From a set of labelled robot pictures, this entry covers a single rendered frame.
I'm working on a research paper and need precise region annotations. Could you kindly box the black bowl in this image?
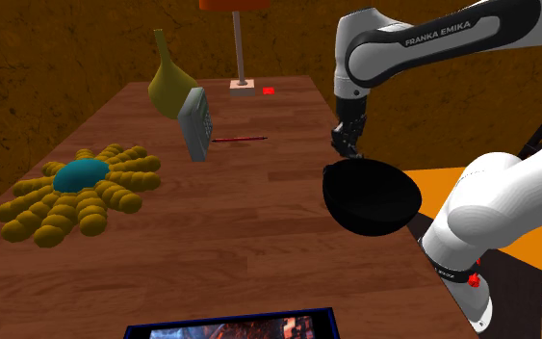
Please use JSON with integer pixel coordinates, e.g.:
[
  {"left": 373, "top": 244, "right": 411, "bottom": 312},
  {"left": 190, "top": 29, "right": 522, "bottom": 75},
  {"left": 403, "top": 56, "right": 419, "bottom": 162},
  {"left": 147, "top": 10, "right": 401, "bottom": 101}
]
[{"left": 322, "top": 158, "right": 424, "bottom": 237}]

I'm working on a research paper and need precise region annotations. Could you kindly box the orange shade table lamp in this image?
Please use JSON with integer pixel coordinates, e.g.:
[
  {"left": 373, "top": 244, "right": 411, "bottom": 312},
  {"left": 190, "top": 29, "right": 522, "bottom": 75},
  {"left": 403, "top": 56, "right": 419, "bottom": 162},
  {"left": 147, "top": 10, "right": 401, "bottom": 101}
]
[{"left": 198, "top": 0, "right": 271, "bottom": 97}]

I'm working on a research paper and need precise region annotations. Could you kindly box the red pencil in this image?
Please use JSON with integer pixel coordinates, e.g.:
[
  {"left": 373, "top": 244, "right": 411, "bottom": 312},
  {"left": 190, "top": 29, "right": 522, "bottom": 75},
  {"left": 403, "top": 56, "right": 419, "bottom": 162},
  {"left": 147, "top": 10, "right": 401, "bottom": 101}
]
[{"left": 211, "top": 136, "right": 269, "bottom": 143}]

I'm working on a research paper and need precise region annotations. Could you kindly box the grey calculator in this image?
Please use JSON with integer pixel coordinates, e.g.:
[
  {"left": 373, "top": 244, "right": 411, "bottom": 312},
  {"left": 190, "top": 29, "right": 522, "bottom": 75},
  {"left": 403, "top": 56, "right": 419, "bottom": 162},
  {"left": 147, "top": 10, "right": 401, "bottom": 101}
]
[{"left": 176, "top": 86, "right": 214, "bottom": 163}]

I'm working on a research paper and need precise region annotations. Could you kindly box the brown wooden table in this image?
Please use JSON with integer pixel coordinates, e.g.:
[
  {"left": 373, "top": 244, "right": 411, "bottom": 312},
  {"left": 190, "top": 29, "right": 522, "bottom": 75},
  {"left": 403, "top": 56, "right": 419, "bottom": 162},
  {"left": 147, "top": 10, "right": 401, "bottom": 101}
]
[{"left": 0, "top": 74, "right": 480, "bottom": 339}]

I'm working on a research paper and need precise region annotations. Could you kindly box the yellow long-necked vase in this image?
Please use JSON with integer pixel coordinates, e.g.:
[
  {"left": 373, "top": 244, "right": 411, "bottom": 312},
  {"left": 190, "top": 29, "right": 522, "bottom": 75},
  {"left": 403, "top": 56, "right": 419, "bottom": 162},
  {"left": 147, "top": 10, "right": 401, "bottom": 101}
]
[{"left": 147, "top": 29, "right": 200, "bottom": 120}]

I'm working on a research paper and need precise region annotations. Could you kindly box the dark robot stand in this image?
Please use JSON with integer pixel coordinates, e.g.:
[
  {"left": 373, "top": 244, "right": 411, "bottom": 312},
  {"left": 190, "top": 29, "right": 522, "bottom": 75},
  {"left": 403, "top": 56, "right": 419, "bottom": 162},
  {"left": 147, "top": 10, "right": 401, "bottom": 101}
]
[{"left": 406, "top": 213, "right": 542, "bottom": 339}]

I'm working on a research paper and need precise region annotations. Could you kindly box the blue-framed tablet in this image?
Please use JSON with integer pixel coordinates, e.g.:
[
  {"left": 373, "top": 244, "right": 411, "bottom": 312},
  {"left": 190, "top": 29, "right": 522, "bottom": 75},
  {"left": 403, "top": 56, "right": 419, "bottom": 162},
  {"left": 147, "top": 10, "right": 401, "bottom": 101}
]
[{"left": 123, "top": 307, "right": 342, "bottom": 339}]

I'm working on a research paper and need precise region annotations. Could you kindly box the yellow teal flower-shaped toy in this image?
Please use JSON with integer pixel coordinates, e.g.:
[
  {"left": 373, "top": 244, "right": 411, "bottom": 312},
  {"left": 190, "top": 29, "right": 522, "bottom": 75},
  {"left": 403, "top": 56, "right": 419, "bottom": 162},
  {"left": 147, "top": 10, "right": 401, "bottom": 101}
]
[{"left": 0, "top": 143, "right": 163, "bottom": 248}]

